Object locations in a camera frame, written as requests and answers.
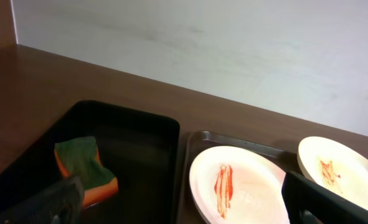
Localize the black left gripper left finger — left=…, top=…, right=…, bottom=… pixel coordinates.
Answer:
left=0, top=176, right=85, bottom=224

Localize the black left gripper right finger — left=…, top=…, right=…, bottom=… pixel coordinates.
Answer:
left=281, top=171, right=368, bottom=224

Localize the green and orange sponge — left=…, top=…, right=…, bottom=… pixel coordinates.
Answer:
left=54, top=136, right=119, bottom=208

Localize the white plate with ketchup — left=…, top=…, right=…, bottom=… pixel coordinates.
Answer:
left=189, top=146, right=289, bottom=224

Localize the black rectangular tray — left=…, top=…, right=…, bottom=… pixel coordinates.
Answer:
left=0, top=101, right=183, bottom=223

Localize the brown translucent serving tray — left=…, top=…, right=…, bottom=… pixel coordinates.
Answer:
left=176, top=131, right=300, bottom=223

